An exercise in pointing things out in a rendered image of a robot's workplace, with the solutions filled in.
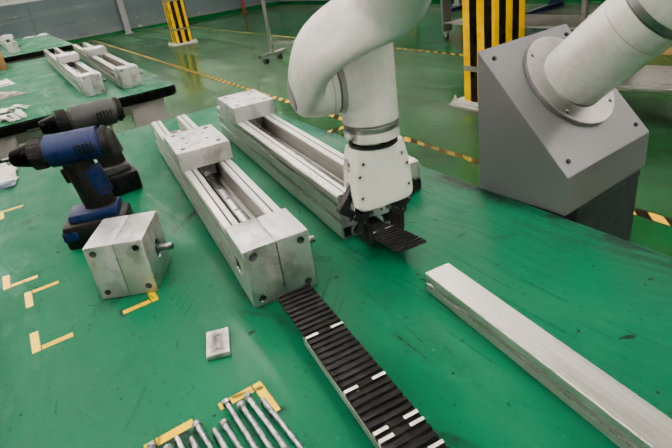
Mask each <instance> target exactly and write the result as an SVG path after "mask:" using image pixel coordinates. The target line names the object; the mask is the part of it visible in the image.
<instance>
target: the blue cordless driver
mask: <svg viewBox="0 0 672 448"><path fill-rule="evenodd" d="M114 151H115V145H114V140H113V137H112V134H111V131H110V129H109V128H108V127H106V126H105V125H100V126H99V128H98V127H97V126H90V127H85V128H80V129H75V130H70V131H65V132H60V133H54V134H49V135H44V136H43V138H41V137H38V138H33V139H28V140H27V142H26V144H25V145H22V146H20V147H18V148H16V149H14V150H12V151H10V152H9V154H8V158H5V159H0V164H1V163H5V162H10V163H11V164H12V165H13V166H14V167H33V168H34V169H35V170H42V169H47V168H49V167H51V166H52V167H53V168H55V167H60V166H62V167H63V168H61V169H60V172H61V174H62V175H63V177H64V179H65V180H66V182H67V183H72V185H73V187H74V188H75V190H76V192H77V194H78V196H79V197H80V199H81V201H82V203H83V204H80V205H75V206H73V208H72V210H71V212H70V214H69V216H68V218H67V221H66V223H65V225H64V227H63V229H62V232H63V233H62V237H63V239H64V242H65V243H67V244H68V246H69V248H70V250H76V249H81V248H83V247H84V246H85V244H86V243H87V241H88V240H89V239H90V237H91V236H92V234H93V233H94V231H95V230H96V229H97V227H98V226H99V224H100V223H101V221H102V220H103V219H106V218H113V217H119V216H125V215H131V214H133V212H132V209H131V206H130V204H129V202H123V203H122V199H121V197H120V196H116V197H115V196H114V194H113V192H112V189H113V186H112V184H111V182H110V180H109V178H108V177H107V175H106V173H105V171H104V169H103V168H102V166H101V164H100V163H99V162H98V163H97V162H94V161H93V160H94V159H99V158H104V157H105V156H106V154H107V155H108V156H110V155H113V152H114Z"/></svg>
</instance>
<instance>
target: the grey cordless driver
mask: <svg viewBox="0 0 672 448"><path fill-rule="evenodd" d="M53 112H54V113H53V115H51V116H49V117H47V118H45V119H43V120H41V121H39V123H38V124H39V126H40V127H37V128H33V129H29V130H26V132H27V133H31V132H35V131H39V130H41V131H42V134H44V135H46V134H54V133H60V132H65V131H70V130H75V129H80V128H85V127H90V126H97V127H98V128H99V126H100V125H105V126H106V127H107V126H108V125H111V124H115V123H118V122H117V120H120V121H123V120H124V119H123V118H125V114H124V111H123V108H122V105H121V103H120V100H119V99H118V98H116V97H112V99H111V100H110V99H109V97H107V98H103V99H99V100H95V101H91V102H86V103H82V104H78V105H74V106H70V107H67V110H64V109H60V110H56V111H53ZM109 129H110V131H111V134H112V137H113V140H114V145H115V151H114V152H113V155H110V156H108V155H107V154H106V156H105V157H104V158H99V159H97V161H98V162H99V163H100V164H101V166H102V168H103V169H104V171H105V173H106V175H107V177H108V178H109V180H110V182H111V184H112V186H113V189H112V192H113V194H114V196H118V195H121V194H124V193H127V192H130V191H134V190H137V189H140V188H142V181H141V178H140V175H139V172H138V170H137V169H136V168H135V167H134V166H133V164H132V163H129V162H128V161H127V160H126V159H125V157H124V155H123V153H122V151H123V148H122V146H121V144H120V142H119V140H118V138H117V136H116V134H115V132H114V131H113V129H112V128H109Z"/></svg>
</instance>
